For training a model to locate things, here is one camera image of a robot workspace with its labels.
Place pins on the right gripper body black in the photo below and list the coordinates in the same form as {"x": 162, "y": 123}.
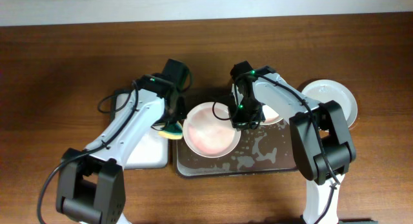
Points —
{"x": 246, "y": 114}

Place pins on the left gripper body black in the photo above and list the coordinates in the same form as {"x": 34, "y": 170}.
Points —
{"x": 179, "y": 114}

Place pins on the cream plate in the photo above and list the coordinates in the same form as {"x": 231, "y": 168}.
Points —
{"x": 271, "y": 116}

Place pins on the green yellow sponge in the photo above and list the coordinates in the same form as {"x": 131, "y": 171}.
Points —
{"x": 173, "y": 131}

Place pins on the white grey plate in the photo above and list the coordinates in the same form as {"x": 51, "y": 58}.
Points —
{"x": 326, "y": 90}

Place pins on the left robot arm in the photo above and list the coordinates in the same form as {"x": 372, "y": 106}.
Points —
{"x": 91, "y": 186}

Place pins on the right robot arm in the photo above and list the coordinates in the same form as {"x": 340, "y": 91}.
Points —
{"x": 321, "y": 142}

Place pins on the large brown tray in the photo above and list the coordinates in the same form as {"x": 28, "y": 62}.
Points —
{"x": 266, "y": 149}

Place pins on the small black tray white liner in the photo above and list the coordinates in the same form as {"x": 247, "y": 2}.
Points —
{"x": 151, "y": 151}

